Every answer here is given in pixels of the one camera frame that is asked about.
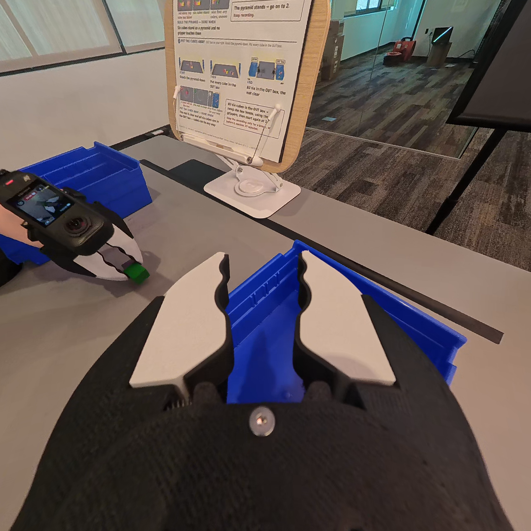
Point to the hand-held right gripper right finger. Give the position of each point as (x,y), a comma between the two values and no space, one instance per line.
(344,332)

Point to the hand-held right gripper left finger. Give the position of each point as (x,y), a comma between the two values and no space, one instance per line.
(182,332)

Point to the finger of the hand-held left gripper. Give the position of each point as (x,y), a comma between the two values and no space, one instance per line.
(126,249)
(103,270)

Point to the green wooden cube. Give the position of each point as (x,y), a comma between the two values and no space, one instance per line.
(137,273)

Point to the blue plastic storage bin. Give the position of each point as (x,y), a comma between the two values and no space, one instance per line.
(265,352)
(112,182)

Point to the person's left hand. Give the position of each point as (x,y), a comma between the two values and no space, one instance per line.
(12,226)

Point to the printed instruction sheet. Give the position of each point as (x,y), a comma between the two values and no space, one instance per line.
(240,62)

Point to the stacked cardboard boxes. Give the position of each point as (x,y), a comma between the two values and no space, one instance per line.
(332,49)

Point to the red floor fan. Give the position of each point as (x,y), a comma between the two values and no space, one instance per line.
(400,49)

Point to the black framed floor sign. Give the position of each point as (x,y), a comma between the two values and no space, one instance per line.
(498,74)

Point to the glass window white frame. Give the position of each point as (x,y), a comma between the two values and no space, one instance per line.
(62,29)

